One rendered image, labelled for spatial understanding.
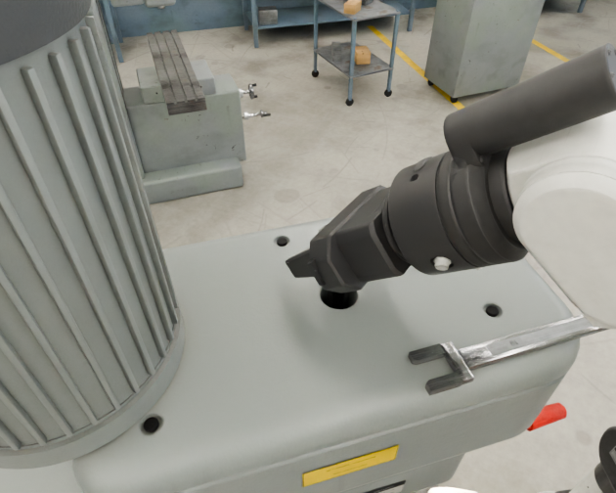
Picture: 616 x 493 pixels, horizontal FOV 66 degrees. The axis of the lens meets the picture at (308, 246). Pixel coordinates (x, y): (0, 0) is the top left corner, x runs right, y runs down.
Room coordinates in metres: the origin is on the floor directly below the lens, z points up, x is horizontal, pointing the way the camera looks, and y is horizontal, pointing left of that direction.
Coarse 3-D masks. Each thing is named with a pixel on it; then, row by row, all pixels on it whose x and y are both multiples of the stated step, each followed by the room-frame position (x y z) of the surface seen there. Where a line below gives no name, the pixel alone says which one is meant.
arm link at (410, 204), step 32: (384, 192) 0.33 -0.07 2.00; (416, 192) 0.27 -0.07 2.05; (352, 224) 0.29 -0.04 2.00; (384, 224) 0.28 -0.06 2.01; (416, 224) 0.25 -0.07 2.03; (320, 256) 0.27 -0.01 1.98; (352, 256) 0.27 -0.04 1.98; (384, 256) 0.26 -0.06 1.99; (416, 256) 0.24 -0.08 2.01; (448, 256) 0.23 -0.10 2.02; (352, 288) 0.26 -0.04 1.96
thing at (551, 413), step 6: (546, 408) 0.29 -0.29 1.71; (552, 408) 0.28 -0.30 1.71; (558, 408) 0.29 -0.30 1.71; (564, 408) 0.29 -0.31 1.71; (540, 414) 0.28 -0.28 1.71; (546, 414) 0.28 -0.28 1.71; (552, 414) 0.28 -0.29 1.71; (558, 414) 0.28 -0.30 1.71; (564, 414) 0.28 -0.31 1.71; (540, 420) 0.27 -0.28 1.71; (546, 420) 0.27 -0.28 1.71; (552, 420) 0.27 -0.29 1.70; (558, 420) 0.28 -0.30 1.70; (534, 426) 0.26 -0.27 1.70; (540, 426) 0.27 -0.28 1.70
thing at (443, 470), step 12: (456, 456) 0.22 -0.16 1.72; (420, 468) 0.21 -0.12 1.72; (432, 468) 0.22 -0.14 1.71; (444, 468) 0.22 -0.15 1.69; (456, 468) 0.23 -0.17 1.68; (384, 480) 0.20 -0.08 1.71; (396, 480) 0.20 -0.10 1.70; (408, 480) 0.21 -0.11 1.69; (420, 480) 0.21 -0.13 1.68; (432, 480) 0.22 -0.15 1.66; (444, 480) 0.22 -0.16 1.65; (348, 492) 0.19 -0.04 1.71; (360, 492) 0.19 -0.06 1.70; (372, 492) 0.20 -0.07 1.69; (384, 492) 0.20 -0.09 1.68; (396, 492) 0.21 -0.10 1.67; (408, 492) 0.21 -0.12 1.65
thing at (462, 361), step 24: (504, 336) 0.25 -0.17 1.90; (528, 336) 0.25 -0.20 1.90; (552, 336) 0.25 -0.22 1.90; (576, 336) 0.25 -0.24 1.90; (432, 360) 0.23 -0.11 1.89; (456, 360) 0.23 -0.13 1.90; (480, 360) 0.23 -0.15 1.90; (504, 360) 0.23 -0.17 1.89; (432, 384) 0.21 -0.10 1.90; (456, 384) 0.21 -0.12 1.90
